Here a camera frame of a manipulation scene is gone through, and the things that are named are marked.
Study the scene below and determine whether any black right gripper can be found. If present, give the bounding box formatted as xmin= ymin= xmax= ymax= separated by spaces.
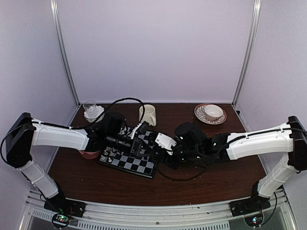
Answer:
xmin=153 ymin=138 xmax=202 ymax=171

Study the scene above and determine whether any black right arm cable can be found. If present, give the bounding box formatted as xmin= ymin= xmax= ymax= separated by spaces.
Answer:
xmin=153 ymin=146 xmax=231 ymax=182

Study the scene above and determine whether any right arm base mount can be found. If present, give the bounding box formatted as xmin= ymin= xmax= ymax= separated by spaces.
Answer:
xmin=229 ymin=197 xmax=271 ymax=228

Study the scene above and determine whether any aluminium frame post right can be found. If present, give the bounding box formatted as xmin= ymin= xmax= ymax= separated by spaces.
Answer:
xmin=232 ymin=0 xmax=261 ymax=107

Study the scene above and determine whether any aluminium front rail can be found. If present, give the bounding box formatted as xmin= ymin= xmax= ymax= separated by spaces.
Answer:
xmin=19 ymin=184 xmax=300 ymax=230

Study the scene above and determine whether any black and white chessboard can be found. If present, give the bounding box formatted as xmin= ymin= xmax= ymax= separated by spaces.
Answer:
xmin=97 ymin=127 xmax=157 ymax=179

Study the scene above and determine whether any white ceramic cup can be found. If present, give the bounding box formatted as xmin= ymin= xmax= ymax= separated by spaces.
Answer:
xmin=204 ymin=104 xmax=224 ymax=121

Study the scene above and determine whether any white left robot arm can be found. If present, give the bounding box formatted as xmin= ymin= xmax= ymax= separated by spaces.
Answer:
xmin=0 ymin=112 xmax=152 ymax=213

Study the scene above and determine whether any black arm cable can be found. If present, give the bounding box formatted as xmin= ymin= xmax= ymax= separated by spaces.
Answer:
xmin=0 ymin=97 xmax=144 ymax=166
xmin=153 ymin=146 xmax=231 ymax=182

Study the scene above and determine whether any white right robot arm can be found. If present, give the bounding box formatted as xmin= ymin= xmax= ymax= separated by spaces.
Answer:
xmin=155 ymin=116 xmax=307 ymax=212

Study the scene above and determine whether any floral patterned saucer plate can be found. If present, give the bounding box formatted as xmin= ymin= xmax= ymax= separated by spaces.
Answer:
xmin=194 ymin=104 xmax=227 ymax=125

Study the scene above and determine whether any white ribbed ceramic mug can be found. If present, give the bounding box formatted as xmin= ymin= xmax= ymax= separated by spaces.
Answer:
xmin=139 ymin=104 xmax=156 ymax=127

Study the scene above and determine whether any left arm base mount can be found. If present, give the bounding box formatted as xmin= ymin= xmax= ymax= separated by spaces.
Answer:
xmin=44 ymin=199 xmax=86 ymax=229

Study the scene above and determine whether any pink bowl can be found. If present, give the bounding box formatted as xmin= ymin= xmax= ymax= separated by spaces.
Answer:
xmin=79 ymin=151 xmax=101 ymax=160

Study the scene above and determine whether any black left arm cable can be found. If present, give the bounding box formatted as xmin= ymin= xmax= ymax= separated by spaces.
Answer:
xmin=0 ymin=97 xmax=144 ymax=166

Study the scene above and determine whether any aluminium frame post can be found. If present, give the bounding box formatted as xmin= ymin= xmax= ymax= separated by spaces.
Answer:
xmin=232 ymin=0 xmax=261 ymax=107
xmin=50 ymin=0 xmax=80 ymax=107

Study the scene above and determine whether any aluminium frame post left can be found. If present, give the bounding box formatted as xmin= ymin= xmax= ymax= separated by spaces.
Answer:
xmin=50 ymin=0 xmax=80 ymax=107

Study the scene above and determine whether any clear glass cup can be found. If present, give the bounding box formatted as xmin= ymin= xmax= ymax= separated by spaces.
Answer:
xmin=83 ymin=100 xmax=96 ymax=116

